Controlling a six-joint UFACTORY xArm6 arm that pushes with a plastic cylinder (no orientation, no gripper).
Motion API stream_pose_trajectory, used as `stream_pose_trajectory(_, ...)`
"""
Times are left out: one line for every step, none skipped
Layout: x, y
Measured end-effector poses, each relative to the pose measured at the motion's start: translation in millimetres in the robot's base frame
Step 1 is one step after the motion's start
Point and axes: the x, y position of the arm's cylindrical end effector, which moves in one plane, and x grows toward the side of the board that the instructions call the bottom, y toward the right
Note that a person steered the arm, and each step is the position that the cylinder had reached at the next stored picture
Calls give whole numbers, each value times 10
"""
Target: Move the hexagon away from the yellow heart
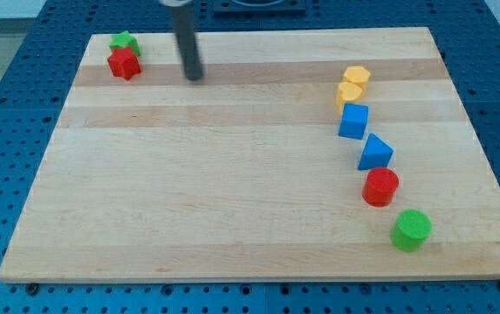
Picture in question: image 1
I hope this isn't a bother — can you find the red cylinder block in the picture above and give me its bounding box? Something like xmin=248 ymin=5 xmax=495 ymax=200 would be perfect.
xmin=362 ymin=167 xmax=400 ymax=208

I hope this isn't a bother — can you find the yellow hexagon block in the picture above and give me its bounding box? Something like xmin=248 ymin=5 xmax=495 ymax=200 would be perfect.
xmin=343 ymin=65 xmax=371 ymax=90

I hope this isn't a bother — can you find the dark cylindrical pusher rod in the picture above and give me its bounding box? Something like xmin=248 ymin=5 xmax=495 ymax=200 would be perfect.
xmin=168 ymin=2 xmax=203 ymax=81

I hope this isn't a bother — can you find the red star block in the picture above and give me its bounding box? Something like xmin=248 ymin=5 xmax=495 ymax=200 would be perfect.
xmin=107 ymin=47 xmax=141 ymax=80

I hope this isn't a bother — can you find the yellow heart block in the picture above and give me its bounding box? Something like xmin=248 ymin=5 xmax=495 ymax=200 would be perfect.
xmin=335 ymin=81 xmax=364 ymax=115

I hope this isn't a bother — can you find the blue cube block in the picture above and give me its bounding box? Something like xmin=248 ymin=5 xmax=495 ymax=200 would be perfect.
xmin=338 ymin=103 xmax=369 ymax=140

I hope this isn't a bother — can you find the green star block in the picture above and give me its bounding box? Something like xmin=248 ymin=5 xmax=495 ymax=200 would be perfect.
xmin=109 ymin=31 xmax=141 ymax=57

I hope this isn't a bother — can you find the blue triangle block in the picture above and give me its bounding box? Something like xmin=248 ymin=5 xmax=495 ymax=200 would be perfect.
xmin=357 ymin=133 xmax=394 ymax=170

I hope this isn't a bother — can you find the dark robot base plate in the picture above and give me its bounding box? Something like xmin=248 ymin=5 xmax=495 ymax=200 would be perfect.
xmin=210 ymin=0 xmax=306 ymax=15

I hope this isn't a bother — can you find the wooden board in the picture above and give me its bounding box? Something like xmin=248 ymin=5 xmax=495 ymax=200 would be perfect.
xmin=0 ymin=27 xmax=500 ymax=283

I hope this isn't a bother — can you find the green cylinder block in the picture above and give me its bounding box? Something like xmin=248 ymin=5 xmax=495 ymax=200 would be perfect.
xmin=390 ymin=209 xmax=432 ymax=252

